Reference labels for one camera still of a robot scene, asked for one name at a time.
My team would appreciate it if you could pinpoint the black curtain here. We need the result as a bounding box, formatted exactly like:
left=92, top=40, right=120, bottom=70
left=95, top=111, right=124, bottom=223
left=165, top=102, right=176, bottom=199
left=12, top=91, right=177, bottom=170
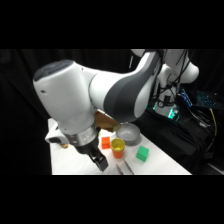
left=0, top=49, right=224, bottom=176

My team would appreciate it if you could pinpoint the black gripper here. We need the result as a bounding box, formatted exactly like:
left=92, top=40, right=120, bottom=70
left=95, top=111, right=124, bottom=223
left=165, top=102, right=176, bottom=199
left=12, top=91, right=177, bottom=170
left=73, top=139, right=110, bottom=173

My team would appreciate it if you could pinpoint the orange cup with yellow inside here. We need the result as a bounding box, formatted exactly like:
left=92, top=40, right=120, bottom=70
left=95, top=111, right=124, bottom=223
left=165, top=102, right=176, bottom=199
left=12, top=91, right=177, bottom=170
left=110, top=137, right=127, bottom=160

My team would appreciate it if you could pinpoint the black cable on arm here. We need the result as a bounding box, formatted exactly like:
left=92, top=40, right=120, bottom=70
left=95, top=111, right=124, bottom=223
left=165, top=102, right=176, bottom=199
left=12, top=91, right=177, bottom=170
left=151, top=49, right=188, bottom=109

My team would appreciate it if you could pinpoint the yellow cable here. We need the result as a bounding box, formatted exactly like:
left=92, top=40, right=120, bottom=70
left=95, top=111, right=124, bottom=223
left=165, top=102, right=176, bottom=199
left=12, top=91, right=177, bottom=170
left=209, top=107, right=218, bottom=138

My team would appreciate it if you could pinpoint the brown circuit board on wrist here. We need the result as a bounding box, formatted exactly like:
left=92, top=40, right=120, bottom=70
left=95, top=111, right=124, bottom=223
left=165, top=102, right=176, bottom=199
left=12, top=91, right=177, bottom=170
left=94, top=110, right=122, bottom=133

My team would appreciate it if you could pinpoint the grey blue pen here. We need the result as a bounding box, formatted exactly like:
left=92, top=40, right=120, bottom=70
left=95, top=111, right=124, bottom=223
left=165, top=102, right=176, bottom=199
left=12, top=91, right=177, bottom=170
left=115, top=162, right=125, bottom=176
left=122, top=158, right=135, bottom=176

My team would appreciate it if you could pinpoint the keyboard with blue backlight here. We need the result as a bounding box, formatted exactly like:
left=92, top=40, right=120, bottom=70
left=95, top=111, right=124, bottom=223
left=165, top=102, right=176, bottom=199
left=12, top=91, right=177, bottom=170
left=195, top=90, right=219, bottom=108

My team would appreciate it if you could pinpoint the green cube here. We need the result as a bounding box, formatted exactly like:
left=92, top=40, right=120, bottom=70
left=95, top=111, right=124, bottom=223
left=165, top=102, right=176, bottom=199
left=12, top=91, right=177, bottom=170
left=135, top=145, right=150, bottom=163

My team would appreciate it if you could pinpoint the black cloth-covered stand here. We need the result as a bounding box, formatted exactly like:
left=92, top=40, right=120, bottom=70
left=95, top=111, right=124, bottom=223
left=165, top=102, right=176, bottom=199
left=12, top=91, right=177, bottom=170
left=133, top=99, right=224, bottom=176

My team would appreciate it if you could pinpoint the red orange cube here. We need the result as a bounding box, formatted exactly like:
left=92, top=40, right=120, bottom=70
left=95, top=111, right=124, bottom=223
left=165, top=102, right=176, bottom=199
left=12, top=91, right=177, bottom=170
left=101, top=136, right=112, bottom=150

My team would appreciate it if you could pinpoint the grey bowl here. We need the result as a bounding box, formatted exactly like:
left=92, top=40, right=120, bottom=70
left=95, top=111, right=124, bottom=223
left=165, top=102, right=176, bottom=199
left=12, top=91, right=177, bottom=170
left=115, top=122, right=142, bottom=146

